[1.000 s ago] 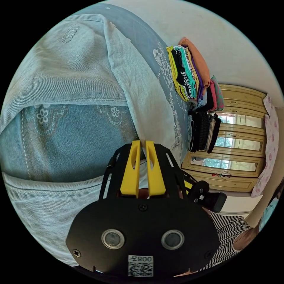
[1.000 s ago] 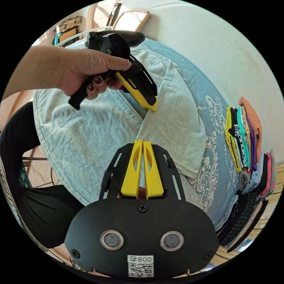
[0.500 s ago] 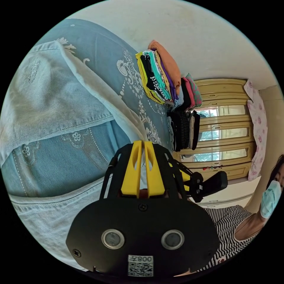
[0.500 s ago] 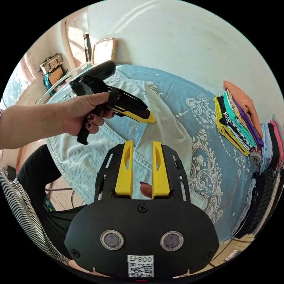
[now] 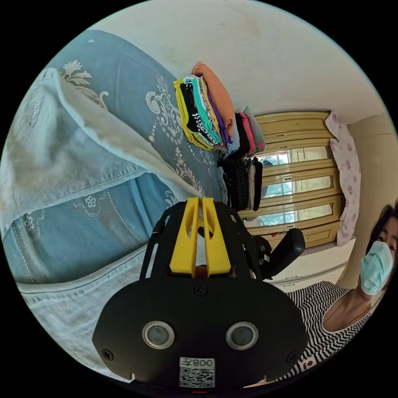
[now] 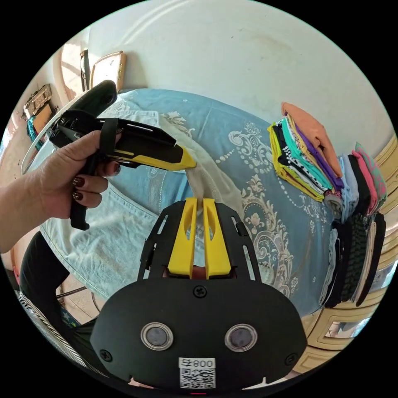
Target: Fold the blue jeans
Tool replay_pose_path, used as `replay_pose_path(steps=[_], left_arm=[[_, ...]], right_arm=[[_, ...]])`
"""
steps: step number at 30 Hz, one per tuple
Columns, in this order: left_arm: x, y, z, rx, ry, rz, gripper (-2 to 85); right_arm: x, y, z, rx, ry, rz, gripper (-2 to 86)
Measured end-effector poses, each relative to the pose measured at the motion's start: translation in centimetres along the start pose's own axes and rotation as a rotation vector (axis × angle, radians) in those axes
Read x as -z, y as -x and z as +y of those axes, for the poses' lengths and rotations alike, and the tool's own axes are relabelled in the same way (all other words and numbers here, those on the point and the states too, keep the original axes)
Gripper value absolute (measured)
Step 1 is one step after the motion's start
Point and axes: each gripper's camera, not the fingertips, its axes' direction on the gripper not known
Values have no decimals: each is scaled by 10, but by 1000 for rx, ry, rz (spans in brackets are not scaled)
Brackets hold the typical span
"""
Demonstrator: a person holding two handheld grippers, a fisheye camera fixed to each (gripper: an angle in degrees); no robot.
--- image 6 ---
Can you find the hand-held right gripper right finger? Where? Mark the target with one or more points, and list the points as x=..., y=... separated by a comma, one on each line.
x=217, y=252

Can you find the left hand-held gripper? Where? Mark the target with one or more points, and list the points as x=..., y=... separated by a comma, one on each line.
x=140, y=140

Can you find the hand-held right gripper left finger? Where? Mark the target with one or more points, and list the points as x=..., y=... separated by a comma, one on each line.
x=182, y=248

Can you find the light blue jeans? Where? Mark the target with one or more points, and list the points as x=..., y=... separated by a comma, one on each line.
x=102, y=242

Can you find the person's left forearm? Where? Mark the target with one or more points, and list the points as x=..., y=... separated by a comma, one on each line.
x=17, y=217

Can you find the person's left hand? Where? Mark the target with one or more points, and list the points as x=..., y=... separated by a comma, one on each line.
x=62, y=177

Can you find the bed with blue ornate quilt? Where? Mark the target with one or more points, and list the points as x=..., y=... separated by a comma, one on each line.
x=217, y=118

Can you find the pile of clothes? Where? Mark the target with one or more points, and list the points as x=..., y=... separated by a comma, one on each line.
x=311, y=155

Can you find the person's body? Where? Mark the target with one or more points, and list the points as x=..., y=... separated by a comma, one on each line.
x=40, y=273

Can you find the cream panelled cupboard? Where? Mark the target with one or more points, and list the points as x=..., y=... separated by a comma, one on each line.
x=339, y=339

